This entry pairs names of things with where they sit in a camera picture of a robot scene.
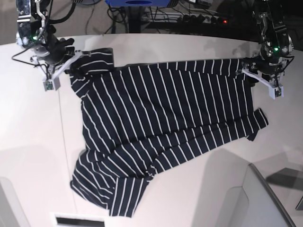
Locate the grey partition panel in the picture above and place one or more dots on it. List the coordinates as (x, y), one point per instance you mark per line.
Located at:
(253, 204)

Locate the red lit power strip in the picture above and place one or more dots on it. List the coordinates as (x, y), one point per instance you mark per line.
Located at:
(163, 17)

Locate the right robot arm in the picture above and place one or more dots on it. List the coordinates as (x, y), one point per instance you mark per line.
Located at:
(36, 32)

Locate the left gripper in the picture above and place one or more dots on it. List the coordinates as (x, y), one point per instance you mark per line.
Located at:
(269, 72)

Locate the navy white striped t-shirt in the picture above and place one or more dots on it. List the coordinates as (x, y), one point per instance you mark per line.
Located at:
(141, 120)

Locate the white slotted box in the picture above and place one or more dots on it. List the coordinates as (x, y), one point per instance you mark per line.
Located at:
(76, 220)

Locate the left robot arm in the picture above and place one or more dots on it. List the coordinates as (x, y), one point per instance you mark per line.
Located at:
(274, 39)

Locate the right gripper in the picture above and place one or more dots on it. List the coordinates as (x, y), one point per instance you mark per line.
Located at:
(54, 58)

